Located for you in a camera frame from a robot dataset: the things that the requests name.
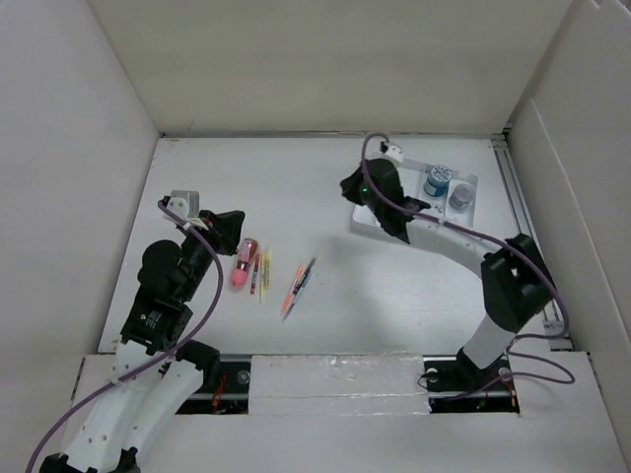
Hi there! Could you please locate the white organizer tray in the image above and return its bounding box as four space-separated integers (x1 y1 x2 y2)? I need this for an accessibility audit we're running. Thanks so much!
351 156 478 244

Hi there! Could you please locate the black pen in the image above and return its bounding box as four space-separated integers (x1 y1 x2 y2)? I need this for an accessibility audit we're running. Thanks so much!
291 253 318 304

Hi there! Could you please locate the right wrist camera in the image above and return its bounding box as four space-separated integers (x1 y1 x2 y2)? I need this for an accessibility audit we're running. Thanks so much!
380 141 403 166

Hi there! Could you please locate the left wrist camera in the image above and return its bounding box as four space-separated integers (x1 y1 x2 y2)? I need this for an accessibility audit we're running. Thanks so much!
162 190 200 220

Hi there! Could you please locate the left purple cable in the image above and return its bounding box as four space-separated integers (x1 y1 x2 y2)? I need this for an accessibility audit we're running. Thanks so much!
24 199 223 472

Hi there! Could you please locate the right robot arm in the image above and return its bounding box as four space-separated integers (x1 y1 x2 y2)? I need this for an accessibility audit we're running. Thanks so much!
340 158 557 396

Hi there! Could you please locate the purple cable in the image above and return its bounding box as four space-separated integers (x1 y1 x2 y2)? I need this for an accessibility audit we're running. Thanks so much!
359 132 576 400
24 199 223 472

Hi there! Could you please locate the blue pen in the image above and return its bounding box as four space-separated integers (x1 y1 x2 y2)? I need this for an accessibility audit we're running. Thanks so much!
282 274 311 322

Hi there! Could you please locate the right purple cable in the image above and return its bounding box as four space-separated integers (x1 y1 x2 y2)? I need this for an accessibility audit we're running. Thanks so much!
359 132 576 400

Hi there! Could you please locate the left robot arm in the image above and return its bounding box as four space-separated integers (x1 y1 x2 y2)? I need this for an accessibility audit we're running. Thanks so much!
39 210 245 472

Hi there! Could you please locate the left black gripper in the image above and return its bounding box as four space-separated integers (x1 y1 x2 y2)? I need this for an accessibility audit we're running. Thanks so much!
179 208 245 300

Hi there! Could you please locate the aluminium rail right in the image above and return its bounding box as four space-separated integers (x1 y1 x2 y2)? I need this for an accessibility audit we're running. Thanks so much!
492 140 573 351

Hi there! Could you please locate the orange pen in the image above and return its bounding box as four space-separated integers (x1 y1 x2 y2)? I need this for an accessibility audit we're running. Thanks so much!
281 263 305 317

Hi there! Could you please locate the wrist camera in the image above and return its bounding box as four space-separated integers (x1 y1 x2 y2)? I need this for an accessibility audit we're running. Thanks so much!
162 190 200 220
380 141 403 166

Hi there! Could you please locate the pink cap marker tube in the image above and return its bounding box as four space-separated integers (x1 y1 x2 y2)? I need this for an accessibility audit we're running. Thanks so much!
229 237 259 290

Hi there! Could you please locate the red pen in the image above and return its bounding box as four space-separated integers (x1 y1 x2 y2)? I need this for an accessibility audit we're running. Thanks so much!
249 252 261 295

